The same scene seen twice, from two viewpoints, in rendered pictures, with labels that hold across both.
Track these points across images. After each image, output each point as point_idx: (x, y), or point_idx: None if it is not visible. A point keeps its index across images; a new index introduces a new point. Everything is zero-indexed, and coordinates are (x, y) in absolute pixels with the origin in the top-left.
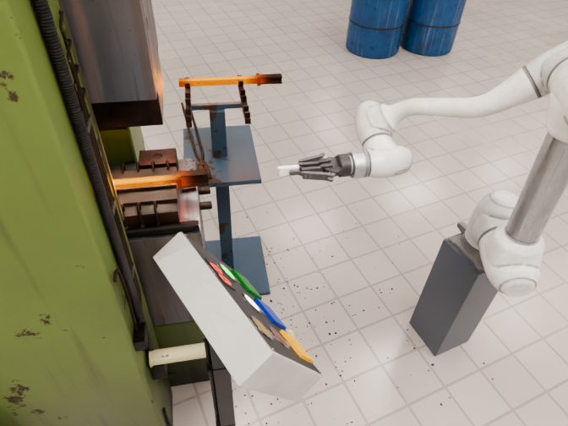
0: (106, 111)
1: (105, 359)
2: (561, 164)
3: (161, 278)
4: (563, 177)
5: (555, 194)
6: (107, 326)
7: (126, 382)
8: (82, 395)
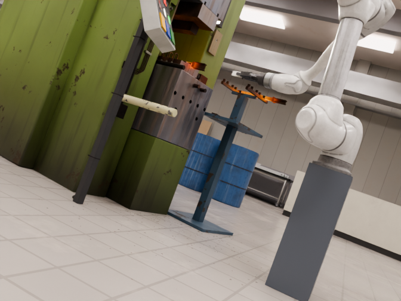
0: (185, 8)
1: (111, 65)
2: (339, 31)
3: (154, 92)
4: (340, 39)
5: (337, 52)
6: (124, 43)
7: (106, 88)
8: (90, 89)
